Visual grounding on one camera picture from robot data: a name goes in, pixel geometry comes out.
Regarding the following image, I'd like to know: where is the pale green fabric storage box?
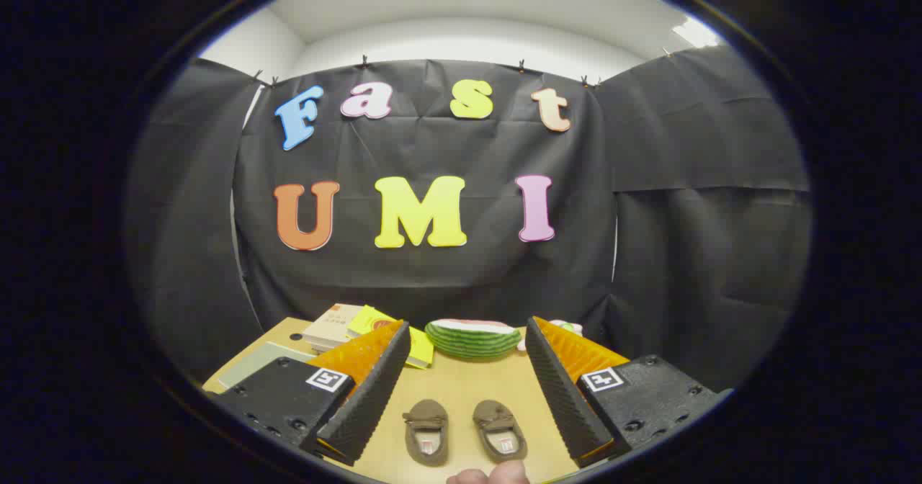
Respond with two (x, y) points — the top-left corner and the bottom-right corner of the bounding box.
(216, 340), (318, 393)

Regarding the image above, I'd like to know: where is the watermelon slice plush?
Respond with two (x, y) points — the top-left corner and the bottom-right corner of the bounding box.
(424, 318), (522, 359)

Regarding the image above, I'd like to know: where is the pink and green plush toy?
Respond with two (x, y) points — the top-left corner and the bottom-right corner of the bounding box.
(517, 318), (584, 352)

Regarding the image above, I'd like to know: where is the brown fuzzy slipper shoe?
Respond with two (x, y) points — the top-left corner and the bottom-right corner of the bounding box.
(402, 399), (450, 467)
(473, 400), (528, 463)

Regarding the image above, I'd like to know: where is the beige book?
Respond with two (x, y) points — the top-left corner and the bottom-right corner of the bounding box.
(303, 302), (364, 353)

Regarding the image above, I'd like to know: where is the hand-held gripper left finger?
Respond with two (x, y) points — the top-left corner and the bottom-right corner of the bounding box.
(216, 318), (412, 467)

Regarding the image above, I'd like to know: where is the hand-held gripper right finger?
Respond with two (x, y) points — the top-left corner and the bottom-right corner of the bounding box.
(524, 315), (733, 470)

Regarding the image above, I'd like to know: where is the ceiling light panel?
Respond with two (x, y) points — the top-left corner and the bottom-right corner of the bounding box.
(672, 17), (723, 48)

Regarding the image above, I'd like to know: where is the yellow book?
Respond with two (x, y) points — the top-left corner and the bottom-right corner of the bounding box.
(348, 305), (435, 369)

